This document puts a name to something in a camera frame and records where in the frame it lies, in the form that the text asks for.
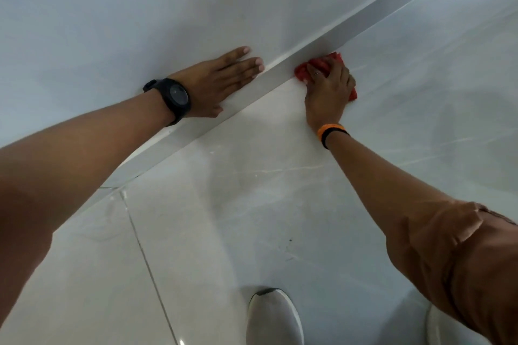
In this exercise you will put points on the person's right hand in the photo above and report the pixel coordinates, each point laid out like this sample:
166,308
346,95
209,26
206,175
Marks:
327,100

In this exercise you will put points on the person's left hand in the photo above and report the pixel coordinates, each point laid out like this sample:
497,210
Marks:
202,86

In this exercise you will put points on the person's left little finger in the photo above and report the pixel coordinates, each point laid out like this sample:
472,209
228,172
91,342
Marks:
234,53

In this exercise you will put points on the person's left middle finger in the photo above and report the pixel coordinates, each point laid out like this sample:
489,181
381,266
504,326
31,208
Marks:
245,72

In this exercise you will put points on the person's right thumb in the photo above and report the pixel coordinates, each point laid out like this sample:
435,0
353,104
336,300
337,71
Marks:
313,72

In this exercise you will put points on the person's left thumb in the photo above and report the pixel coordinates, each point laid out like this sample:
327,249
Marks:
216,111

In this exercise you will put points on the red cleaning cloth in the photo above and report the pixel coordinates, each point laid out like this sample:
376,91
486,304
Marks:
317,65

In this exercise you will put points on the person's right forearm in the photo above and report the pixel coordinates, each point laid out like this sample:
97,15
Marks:
380,183

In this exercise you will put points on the person's left forearm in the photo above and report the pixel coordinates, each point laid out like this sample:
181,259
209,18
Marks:
81,158

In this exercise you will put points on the black wristwatch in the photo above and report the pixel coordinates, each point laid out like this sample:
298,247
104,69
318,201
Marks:
174,98

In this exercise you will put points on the orange wristband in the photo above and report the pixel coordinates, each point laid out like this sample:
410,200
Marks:
328,129

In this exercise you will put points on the black wristband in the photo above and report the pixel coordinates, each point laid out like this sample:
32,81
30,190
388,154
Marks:
332,134

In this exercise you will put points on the white baseboard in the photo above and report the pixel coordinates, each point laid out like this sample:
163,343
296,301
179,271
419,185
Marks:
364,21

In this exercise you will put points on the white shoe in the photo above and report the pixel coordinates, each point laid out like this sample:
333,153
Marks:
273,318
439,330

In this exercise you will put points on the brown rolled sleeve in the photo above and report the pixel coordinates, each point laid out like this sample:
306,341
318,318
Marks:
465,264

